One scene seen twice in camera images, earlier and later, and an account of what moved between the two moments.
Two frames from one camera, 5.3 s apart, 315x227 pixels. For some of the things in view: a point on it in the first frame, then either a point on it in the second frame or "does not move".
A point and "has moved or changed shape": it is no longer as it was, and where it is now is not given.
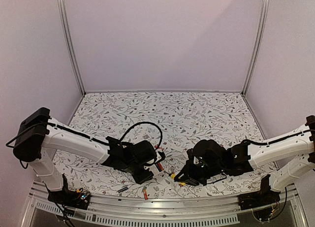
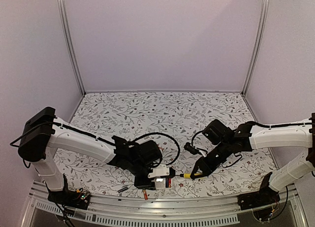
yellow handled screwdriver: x=172 y=176 has moved or changed shape
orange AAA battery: x=145 y=195 does not move
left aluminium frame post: x=68 y=38 does not move
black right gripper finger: x=184 y=178 → x=203 y=167
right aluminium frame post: x=266 y=8 does not move
